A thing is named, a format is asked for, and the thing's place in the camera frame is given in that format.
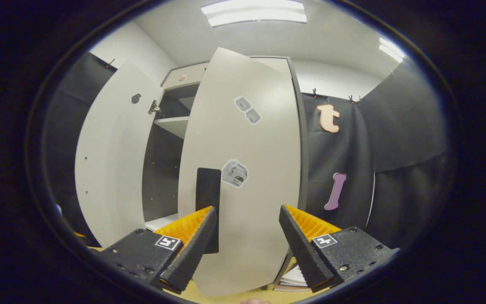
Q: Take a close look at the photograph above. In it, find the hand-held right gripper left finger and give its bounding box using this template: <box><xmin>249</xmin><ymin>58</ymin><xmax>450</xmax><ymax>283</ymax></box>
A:
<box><xmin>99</xmin><ymin>206</ymin><xmax>218</xmax><ymax>295</ymax></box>

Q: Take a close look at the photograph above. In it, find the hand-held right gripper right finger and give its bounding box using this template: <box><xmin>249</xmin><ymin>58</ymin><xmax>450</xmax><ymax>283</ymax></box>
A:
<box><xmin>278</xmin><ymin>204</ymin><xmax>400</xmax><ymax>293</ymax></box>

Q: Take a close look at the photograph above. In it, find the grey cabinet with shelves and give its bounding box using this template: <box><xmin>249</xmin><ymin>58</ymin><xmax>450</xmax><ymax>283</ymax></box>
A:
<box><xmin>142</xmin><ymin>56</ymin><xmax>309</xmax><ymax>292</ymax></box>

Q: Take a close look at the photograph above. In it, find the grey cabinet door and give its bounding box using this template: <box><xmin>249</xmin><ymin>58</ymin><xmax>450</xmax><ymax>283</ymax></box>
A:
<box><xmin>74</xmin><ymin>62</ymin><xmax>165</xmax><ymax>249</ymax></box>
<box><xmin>178</xmin><ymin>47</ymin><xmax>302</xmax><ymax>296</ymax></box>

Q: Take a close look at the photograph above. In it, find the white cover book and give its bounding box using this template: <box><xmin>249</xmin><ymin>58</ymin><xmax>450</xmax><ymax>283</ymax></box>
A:
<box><xmin>280</xmin><ymin>264</ymin><xmax>311</xmax><ymax>288</ymax></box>

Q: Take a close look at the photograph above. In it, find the brown cover book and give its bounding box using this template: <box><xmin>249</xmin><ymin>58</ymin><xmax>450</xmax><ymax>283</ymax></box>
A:
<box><xmin>273</xmin><ymin>284</ymin><xmax>313</xmax><ymax>293</ymax></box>

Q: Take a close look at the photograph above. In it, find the black backdrop cloth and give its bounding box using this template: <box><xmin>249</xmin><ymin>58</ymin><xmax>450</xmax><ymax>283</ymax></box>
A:
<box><xmin>43</xmin><ymin>51</ymin><xmax>448</xmax><ymax>250</ymax></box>

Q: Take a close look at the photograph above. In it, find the small ceiling light panel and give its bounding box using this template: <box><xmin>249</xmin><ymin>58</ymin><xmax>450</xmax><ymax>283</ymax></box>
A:
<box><xmin>379</xmin><ymin>37</ymin><xmax>406</xmax><ymax>63</ymax></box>

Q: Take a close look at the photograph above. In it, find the large ceiling light panel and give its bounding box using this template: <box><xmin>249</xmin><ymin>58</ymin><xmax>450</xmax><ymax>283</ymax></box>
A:
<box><xmin>201</xmin><ymin>0</ymin><xmax>308</xmax><ymax>27</ymax></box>

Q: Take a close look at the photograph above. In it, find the black door handle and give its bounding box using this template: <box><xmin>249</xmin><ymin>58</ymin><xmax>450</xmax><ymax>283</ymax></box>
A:
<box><xmin>195</xmin><ymin>168</ymin><xmax>222</xmax><ymax>254</ymax></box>

